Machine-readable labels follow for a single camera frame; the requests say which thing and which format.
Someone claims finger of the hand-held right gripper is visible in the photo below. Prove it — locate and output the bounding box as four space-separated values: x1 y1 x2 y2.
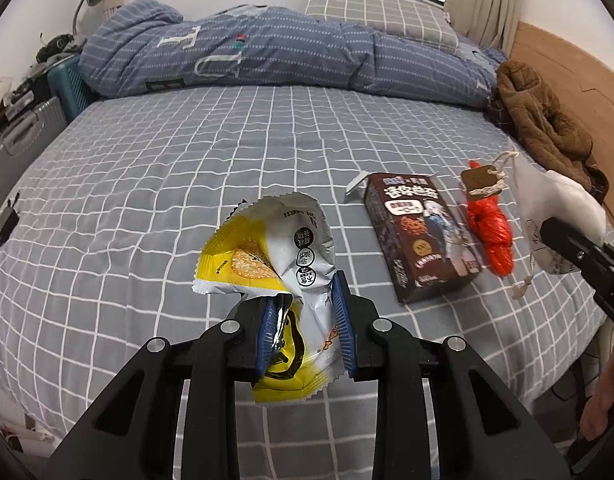
538 216 604 275

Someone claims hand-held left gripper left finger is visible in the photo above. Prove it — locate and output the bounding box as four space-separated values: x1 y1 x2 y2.
47 295 284 480

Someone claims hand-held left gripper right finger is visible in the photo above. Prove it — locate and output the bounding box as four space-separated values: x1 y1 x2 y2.
331 270 570 480

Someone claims white drawstring pouch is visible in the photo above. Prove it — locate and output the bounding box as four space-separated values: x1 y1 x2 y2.
461 150 608 301

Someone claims yellow snack packet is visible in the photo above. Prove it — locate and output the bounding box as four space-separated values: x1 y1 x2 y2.
192 195 348 403

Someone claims person's right hand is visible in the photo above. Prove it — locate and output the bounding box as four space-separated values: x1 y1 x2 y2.
580 334 614 442

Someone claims red plastic bag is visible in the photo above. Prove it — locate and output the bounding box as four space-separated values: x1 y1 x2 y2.
466 160 515 276

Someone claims brown chocolate milk carton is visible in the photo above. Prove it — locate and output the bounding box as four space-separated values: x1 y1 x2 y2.
344 171 483 305

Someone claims brown jacket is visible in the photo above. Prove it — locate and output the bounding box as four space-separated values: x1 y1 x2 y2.
487 60 610 206

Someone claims wooden headboard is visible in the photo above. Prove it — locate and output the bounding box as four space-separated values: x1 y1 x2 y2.
507 21 614 246

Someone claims wide beige curtain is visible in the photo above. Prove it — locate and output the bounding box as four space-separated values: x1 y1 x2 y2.
444 0 528 53

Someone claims blue checked quilt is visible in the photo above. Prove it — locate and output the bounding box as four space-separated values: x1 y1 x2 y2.
78 0 498 107

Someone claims grey checked pillow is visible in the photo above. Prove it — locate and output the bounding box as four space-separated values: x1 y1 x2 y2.
302 0 460 53

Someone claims grey suitcase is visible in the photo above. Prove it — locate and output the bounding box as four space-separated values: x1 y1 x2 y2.
0 96 70 206

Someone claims teal suitcase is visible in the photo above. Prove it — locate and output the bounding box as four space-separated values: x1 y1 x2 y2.
47 52 92 121

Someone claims black tangled clutter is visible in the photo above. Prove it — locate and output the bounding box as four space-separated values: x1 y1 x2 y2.
34 34 85 63

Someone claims black power adapter with cable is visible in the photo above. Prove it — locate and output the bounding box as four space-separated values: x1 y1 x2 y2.
0 191 22 261

